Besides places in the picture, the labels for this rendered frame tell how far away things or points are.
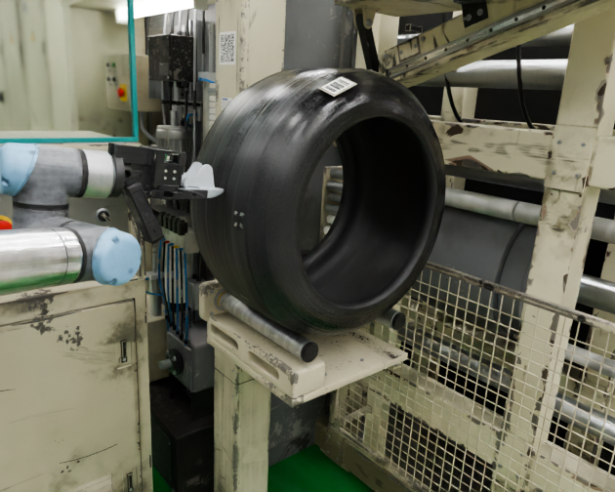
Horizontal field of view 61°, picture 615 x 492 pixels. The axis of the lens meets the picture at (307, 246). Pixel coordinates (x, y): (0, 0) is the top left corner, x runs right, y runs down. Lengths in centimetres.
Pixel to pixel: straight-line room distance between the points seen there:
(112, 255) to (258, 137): 37
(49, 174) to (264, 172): 34
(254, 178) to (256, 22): 50
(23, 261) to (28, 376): 87
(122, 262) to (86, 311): 77
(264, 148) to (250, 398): 85
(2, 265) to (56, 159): 23
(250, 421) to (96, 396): 44
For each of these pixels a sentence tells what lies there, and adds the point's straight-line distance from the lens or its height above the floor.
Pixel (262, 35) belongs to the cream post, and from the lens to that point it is 134.
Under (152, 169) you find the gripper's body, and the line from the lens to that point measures 90.
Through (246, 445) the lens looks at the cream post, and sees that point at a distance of 167.
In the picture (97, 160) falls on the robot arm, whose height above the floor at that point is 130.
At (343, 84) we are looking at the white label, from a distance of 101.
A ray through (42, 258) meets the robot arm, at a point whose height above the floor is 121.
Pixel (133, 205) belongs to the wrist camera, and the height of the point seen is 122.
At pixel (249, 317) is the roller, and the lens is 123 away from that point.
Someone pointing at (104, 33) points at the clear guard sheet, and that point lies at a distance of 145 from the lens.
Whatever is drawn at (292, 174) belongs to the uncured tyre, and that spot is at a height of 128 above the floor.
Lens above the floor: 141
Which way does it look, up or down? 16 degrees down
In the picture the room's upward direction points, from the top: 3 degrees clockwise
